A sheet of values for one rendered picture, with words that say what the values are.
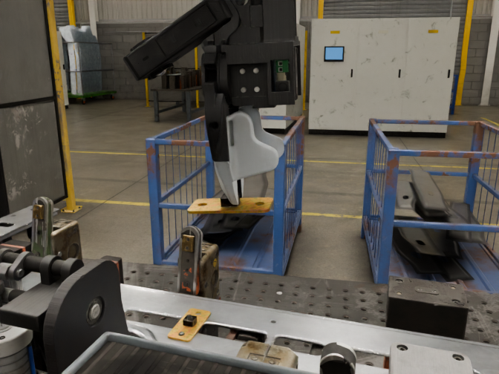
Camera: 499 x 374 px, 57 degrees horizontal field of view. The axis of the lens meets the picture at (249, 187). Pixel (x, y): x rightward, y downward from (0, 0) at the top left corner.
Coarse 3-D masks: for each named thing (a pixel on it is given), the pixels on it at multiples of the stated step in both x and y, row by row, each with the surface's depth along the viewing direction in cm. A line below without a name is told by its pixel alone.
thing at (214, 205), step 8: (200, 200) 49; (208, 200) 49; (216, 200) 48; (224, 200) 46; (240, 200) 48; (248, 200) 47; (256, 200) 47; (264, 200) 47; (272, 200) 47; (192, 208) 47; (200, 208) 46; (208, 208) 46; (216, 208) 46; (224, 208) 46; (232, 208) 46; (240, 208) 45; (248, 208) 45; (256, 208) 45; (264, 208) 45
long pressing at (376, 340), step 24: (24, 288) 82; (120, 288) 82; (144, 288) 83; (144, 312) 75; (168, 312) 75; (216, 312) 75; (240, 312) 75; (264, 312) 75; (288, 312) 75; (144, 336) 68; (288, 336) 68; (312, 336) 68; (336, 336) 68; (360, 336) 68; (384, 336) 68; (408, 336) 68; (432, 336) 69; (312, 360) 63; (480, 360) 63
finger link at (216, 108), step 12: (216, 72) 41; (204, 84) 39; (216, 84) 40; (204, 96) 39; (216, 96) 40; (216, 108) 39; (228, 108) 41; (216, 120) 40; (216, 132) 40; (216, 144) 41; (216, 156) 42; (228, 156) 42
